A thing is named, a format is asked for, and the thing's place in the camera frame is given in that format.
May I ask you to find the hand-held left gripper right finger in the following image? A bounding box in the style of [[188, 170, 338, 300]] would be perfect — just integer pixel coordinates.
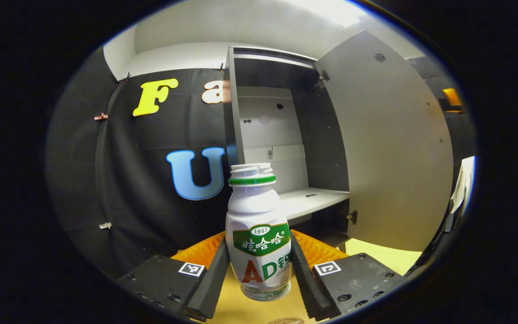
[[290, 229, 406, 322]]

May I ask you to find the person's white garment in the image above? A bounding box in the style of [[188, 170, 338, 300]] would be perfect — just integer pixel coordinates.
[[448, 155, 476, 232]]

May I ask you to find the beige cabinet door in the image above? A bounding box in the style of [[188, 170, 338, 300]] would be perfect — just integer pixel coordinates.
[[314, 30, 454, 252]]

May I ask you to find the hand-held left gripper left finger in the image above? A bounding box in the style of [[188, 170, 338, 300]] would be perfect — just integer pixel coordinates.
[[116, 231, 231, 322]]

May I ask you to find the long ceiling light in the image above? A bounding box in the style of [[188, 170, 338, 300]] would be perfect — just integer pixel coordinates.
[[286, 0, 367, 27]]

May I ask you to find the black backdrop cloth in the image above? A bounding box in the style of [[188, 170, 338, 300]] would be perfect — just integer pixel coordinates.
[[45, 45, 475, 279]]

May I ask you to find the white green-label bottle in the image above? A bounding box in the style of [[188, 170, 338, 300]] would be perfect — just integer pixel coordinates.
[[225, 163, 292, 302]]

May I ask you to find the grey cabinet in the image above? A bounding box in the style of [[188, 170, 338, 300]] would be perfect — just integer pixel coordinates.
[[223, 45, 354, 252]]

